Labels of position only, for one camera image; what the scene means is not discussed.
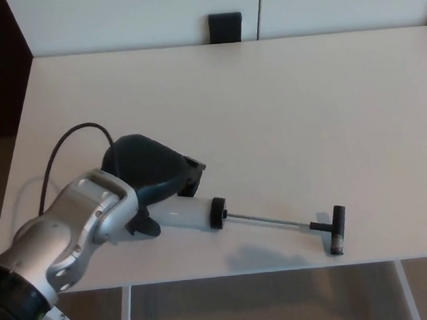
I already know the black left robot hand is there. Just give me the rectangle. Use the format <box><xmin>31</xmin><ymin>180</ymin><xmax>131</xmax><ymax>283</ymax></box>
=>
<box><xmin>98</xmin><ymin>130</ymin><xmax>211</xmax><ymax>240</ymax></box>

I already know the white air pump black handle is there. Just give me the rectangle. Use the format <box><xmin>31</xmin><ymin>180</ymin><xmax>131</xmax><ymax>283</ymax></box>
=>
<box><xmin>143</xmin><ymin>187</ymin><xmax>349</xmax><ymax>269</ymax></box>

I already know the white cabinet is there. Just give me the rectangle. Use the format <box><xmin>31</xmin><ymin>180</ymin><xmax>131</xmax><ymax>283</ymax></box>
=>
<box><xmin>4</xmin><ymin>0</ymin><xmax>427</xmax><ymax>59</ymax></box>

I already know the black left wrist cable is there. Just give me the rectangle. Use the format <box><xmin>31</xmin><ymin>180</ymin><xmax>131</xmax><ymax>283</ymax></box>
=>
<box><xmin>33</xmin><ymin>120</ymin><xmax>125</xmax><ymax>217</ymax></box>

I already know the thin white cable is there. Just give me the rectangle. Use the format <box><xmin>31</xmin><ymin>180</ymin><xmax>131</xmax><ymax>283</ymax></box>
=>
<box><xmin>13</xmin><ymin>174</ymin><xmax>58</xmax><ymax>216</ymax></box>

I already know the white metal desk leg frame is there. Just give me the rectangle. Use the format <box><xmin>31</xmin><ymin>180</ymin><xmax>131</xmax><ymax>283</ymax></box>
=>
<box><xmin>392</xmin><ymin>258</ymin><xmax>423</xmax><ymax>320</ymax></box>
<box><xmin>36</xmin><ymin>285</ymin><xmax>134</xmax><ymax>320</ymax></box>

